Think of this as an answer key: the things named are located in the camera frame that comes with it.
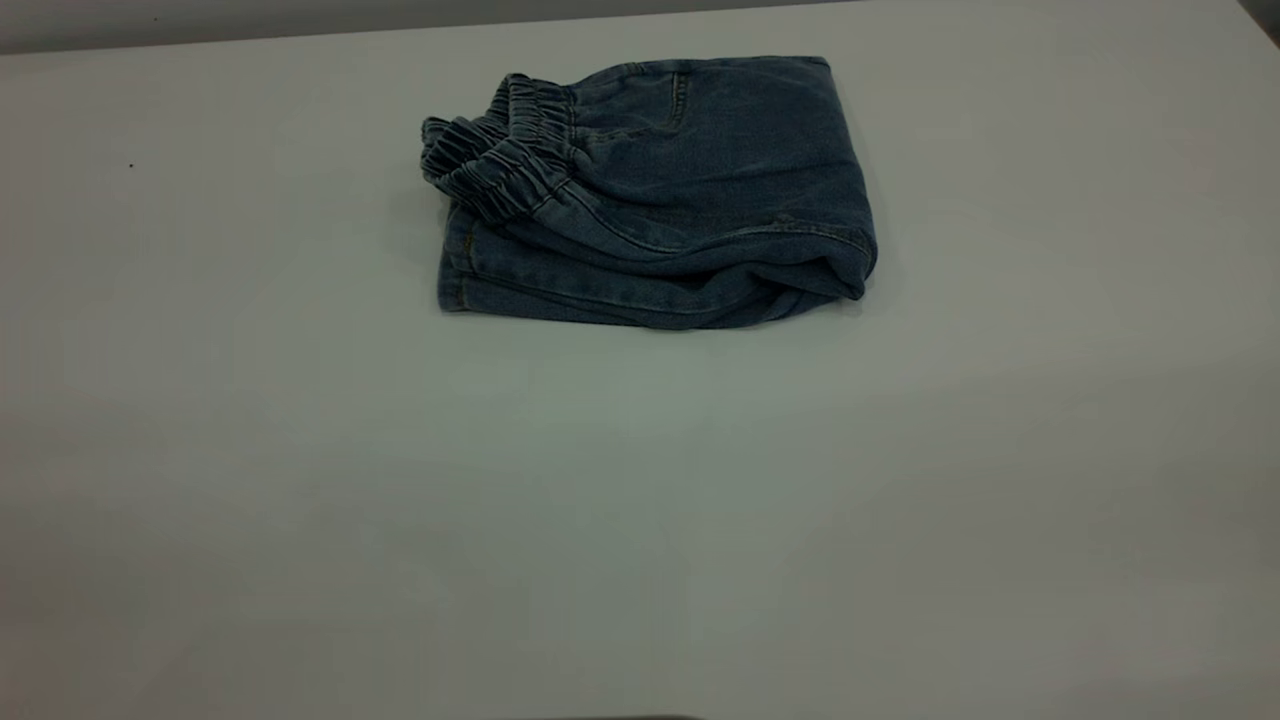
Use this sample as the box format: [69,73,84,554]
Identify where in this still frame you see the blue denim shorts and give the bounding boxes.
[420,55,879,331]

